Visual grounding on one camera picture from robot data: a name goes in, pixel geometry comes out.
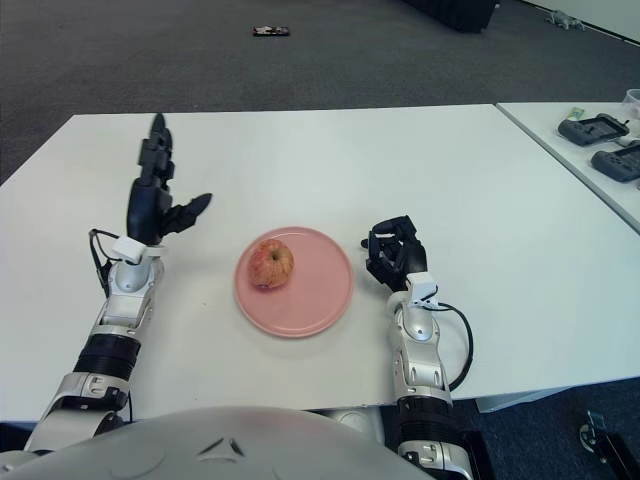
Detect grey robot torso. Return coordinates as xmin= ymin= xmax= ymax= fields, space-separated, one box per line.
xmin=0 ymin=407 xmax=431 ymax=480

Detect pink plate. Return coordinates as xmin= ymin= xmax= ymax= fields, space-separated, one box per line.
xmin=234 ymin=226 xmax=355 ymax=339

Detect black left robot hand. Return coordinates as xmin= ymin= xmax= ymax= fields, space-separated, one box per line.
xmin=125 ymin=112 xmax=214 ymax=247

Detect red apple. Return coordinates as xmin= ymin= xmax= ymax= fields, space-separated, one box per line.
xmin=248 ymin=238 xmax=295 ymax=291

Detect black caster wheel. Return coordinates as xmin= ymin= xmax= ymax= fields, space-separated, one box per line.
xmin=579 ymin=409 xmax=640 ymax=480

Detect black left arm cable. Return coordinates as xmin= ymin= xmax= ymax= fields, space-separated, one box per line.
xmin=88 ymin=228 xmax=126 ymax=301

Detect small grey floor toy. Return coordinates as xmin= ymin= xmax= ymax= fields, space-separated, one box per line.
xmin=542 ymin=9 xmax=586 ymax=31

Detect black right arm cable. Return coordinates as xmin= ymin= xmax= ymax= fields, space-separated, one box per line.
xmin=434 ymin=302 xmax=474 ymax=390

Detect black case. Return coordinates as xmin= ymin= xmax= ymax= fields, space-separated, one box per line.
xmin=399 ymin=0 xmax=501 ymax=35

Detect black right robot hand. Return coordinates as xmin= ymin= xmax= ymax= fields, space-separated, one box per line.
xmin=360 ymin=214 xmax=429 ymax=294

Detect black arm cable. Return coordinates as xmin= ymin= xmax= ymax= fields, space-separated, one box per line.
xmin=88 ymin=228 xmax=126 ymax=301
xmin=434 ymin=302 xmax=474 ymax=390

